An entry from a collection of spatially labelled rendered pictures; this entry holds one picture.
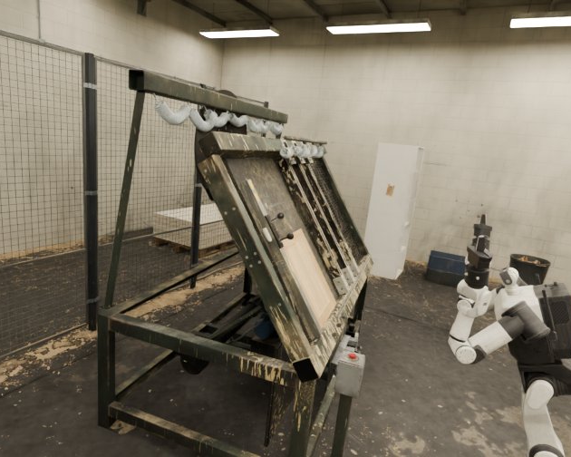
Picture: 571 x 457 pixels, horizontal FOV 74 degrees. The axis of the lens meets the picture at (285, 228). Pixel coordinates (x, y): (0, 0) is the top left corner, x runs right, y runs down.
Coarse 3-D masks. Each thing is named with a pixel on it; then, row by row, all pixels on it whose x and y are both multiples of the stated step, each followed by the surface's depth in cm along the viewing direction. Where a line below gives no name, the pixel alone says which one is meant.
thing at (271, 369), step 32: (224, 256) 370; (160, 288) 279; (128, 320) 228; (352, 320) 410; (192, 352) 213; (224, 352) 206; (128, 384) 264; (288, 384) 196; (128, 416) 239; (320, 416) 253; (192, 448) 225; (224, 448) 219
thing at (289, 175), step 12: (288, 168) 273; (288, 180) 274; (300, 192) 273; (300, 204) 275; (312, 216) 273; (312, 228) 275; (324, 240) 275; (324, 252) 275; (336, 264) 277; (336, 276) 275; (348, 288) 277
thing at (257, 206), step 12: (252, 192) 210; (252, 204) 211; (264, 216) 210; (276, 252) 212; (288, 264) 213; (288, 276) 212; (300, 288) 213; (300, 300) 212; (312, 312) 214; (312, 324) 212
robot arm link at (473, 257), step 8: (472, 248) 153; (472, 256) 152; (480, 256) 147; (488, 256) 147; (472, 264) 153; (480, 264) 149; (488, 264) 149; (472, 272) 152; (480, 272) 151; (488, 272) 151; (472, 280) 153; (480, 280) 152
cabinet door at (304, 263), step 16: (288, 240) 232; (304, 240) 254; (288, 256) 222; (304, 256) 244; (304, 272) 233; (320, 272) 256; (304, 288) 223; (320, 288) 245; (320, 304) 235; (320, 320) 224
